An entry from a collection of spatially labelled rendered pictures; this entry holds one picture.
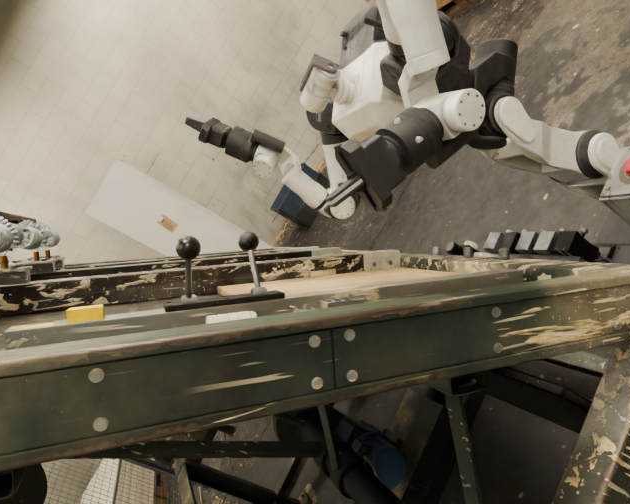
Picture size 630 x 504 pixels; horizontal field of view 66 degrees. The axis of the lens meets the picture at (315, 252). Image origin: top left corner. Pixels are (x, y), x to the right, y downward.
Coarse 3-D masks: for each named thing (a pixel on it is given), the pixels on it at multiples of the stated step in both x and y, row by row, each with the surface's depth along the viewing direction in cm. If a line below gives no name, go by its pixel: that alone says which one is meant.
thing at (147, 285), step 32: (0, 256) 112; (320, 256) 143; (352, 256) 142; (384, 256) 146; (0, 288) 110; (32, 288) 112; (64, 288) 115; (96, 288) 117; (128, 288) 120; (160, 288) 123; (192, 288) 126
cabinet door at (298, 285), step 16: (352, 272) 142; (368, 272) 139; (384, 272) 139; (400, 272) 136; (416, 272) 131; (432, 272) 128; (448, 272) 126; (224, 288) 122; (240, 288) 120; (272, 288) 118; (288, 288) 116; (304, 288) 114; (320, 288) 112
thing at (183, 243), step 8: (184, 240) 73; (192, 240) 74; (176, 248) 74; (184, 248) 73; (192, 248) 73; (200, 248) 75; (184, 256) 73; (192, 256) 74; (184, 296) 79; (192, 296) 80
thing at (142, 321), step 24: (336, 288) 92; (360, 288) 90; (384, 288) 90; (408, 288) 92; (432, 288) 94; (456, 288) 96; (144, 312) 78; (168, 312) 76; (192, 312) 78; (216, 312) 79; (264, 312) 82; (288, 312) 84; (24, 336) 69; (48, 336) 70; (72, 336) 72; (96, 336) 73
